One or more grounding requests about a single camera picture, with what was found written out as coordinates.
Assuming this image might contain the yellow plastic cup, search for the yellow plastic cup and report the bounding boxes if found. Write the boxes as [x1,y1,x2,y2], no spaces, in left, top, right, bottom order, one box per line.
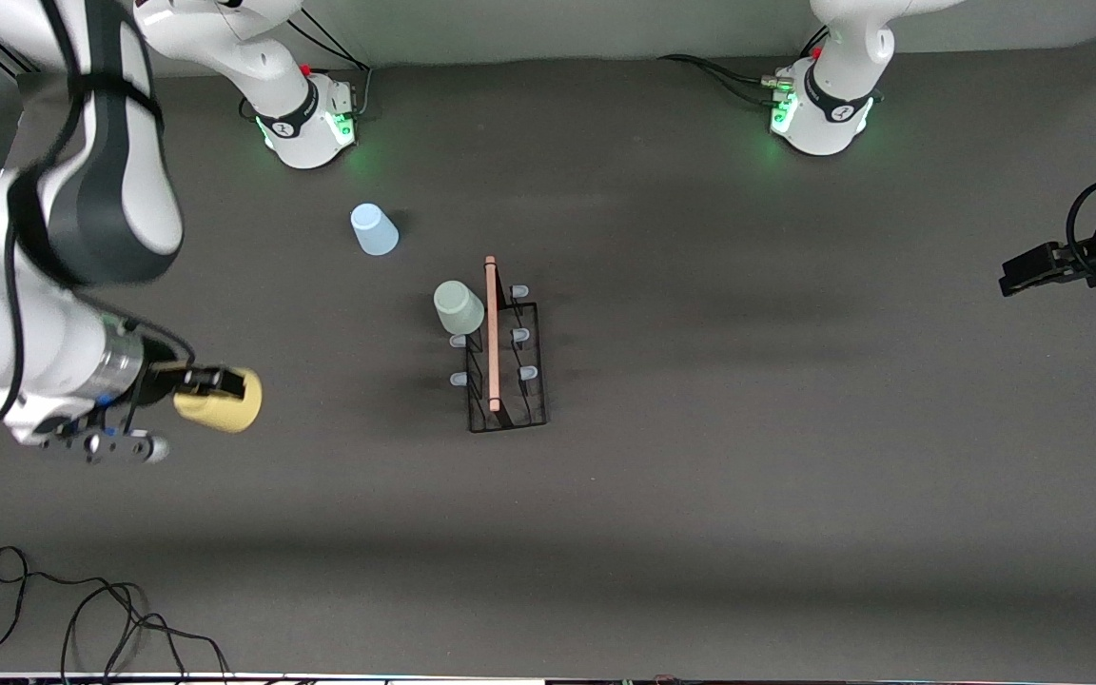
[173,367,264,435]

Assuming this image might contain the pale green plastic cup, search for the pale green plastic cup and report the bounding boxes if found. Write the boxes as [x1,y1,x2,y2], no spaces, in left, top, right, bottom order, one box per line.
[433,280,487,337]

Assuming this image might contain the black wire cup holder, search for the black wire cup holder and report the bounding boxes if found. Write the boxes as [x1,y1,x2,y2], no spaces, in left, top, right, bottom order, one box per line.
[448,255,549,434]

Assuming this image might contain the light blue plastic cup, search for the light blue plastic cup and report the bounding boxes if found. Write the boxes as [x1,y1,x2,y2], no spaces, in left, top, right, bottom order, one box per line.
[350,203,400,257]

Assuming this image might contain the dark grey table cover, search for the dark grey table cover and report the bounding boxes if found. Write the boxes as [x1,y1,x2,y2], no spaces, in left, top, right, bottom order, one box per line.
[0,33,1096,681]

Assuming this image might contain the thin black loose cable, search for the thin black loose cable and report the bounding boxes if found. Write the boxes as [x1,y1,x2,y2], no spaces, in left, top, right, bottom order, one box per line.
[0,546,230,678]

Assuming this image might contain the black right arm base cables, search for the black right arm base cables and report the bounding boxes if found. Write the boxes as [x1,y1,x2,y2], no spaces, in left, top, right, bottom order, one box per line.
[239,11,374,123]

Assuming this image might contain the black arm base cables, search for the black arm base cables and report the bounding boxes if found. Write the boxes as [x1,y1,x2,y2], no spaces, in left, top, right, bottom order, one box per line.
[239,11,374,123]
[657,27,827,108]

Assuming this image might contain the black left arm base cables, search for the black left arm base cables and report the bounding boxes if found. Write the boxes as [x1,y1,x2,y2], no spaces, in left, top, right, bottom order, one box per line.
[657,27,827,108]

